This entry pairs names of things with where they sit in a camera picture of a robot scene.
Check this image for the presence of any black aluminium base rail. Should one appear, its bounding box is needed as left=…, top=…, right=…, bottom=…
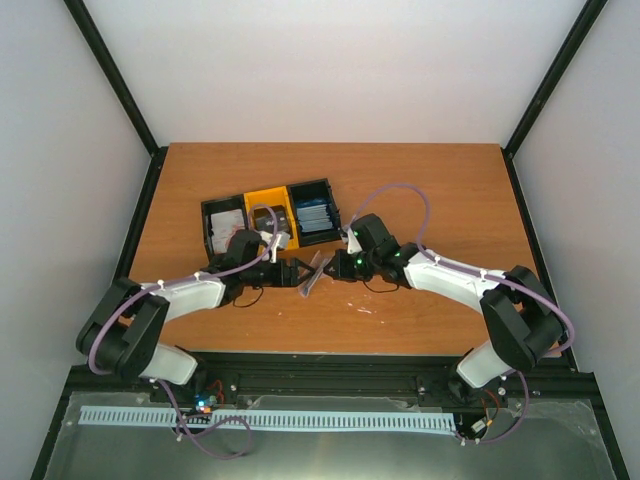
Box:
left=69, top=352, right=599, bottom=416

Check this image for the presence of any left black card bin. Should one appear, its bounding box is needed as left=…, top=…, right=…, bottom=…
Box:
left=200, top=194, right=249, bottom=260

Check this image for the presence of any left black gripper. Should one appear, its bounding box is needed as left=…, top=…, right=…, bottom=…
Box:
left=242, top=258, right=314, bottom=288

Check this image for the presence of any left black frame post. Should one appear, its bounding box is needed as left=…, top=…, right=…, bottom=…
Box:
left=63, top=0, right=169, bottom=159

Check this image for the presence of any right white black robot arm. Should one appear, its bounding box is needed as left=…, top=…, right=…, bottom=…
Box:
left=323, top=214, right=570, bottom=404

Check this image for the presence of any pink leather card holder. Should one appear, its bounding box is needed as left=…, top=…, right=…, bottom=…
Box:
left=298, top=251, right=329, bottom=298

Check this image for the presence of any black card stack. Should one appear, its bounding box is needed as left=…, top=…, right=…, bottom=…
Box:
left=253, top=205, right=291, bottom=233

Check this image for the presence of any white red card stack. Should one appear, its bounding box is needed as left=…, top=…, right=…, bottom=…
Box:
left=208, top=209, right=246, bottom=254

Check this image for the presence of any black card bin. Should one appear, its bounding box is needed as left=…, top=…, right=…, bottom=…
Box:
left=200, top=194, right=249, bottom=260
left=287, top=178, right=341, bottom=247

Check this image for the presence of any blue card stack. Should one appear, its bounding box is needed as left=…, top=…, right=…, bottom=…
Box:
left=295, top=198, right=334, bottom=234

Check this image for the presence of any right black frame post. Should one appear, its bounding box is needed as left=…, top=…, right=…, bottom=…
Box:
left=503, top=0, right=609, bottom=156

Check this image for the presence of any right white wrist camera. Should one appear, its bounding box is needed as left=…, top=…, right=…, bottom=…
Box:
left=341, top=226, right=362, bottom=255

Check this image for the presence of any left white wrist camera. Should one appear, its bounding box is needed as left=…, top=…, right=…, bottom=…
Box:
left=260, top=231, right=290, bottom=264

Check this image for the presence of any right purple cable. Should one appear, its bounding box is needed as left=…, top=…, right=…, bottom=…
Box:
left=349, top=184, right=576, bottom=445

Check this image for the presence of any right connector with wires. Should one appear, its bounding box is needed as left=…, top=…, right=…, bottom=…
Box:
left=471, top=389, right=501, bottom=440

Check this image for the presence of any left controller board with wires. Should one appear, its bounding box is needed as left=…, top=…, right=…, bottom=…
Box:
left=195, top=380, right=225, bottom=414

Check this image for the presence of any black frame post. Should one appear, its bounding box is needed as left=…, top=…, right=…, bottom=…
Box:
left=63, top=0, right=169, bottom=159
left=503, top=0, right=609, bottom=156

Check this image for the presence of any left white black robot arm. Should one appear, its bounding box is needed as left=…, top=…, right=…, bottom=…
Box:
left=75, top=230, right=317, bottom=403

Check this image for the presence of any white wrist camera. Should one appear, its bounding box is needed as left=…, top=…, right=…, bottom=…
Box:
left=341, top=226, right=362, bottom=255
left=260, top=231, right=290, bottom=264

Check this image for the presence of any yellow middle card bin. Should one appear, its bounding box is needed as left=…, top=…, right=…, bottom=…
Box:
left=244, top=186, right=299, bottom=250

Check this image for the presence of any light blue slotted cable duct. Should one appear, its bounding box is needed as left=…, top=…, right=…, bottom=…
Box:
left=77, top=406, right=456, bottom=435

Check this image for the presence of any right black card bin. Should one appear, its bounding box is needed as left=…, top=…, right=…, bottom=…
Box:
left=287, top=178, right=341, bottom=247

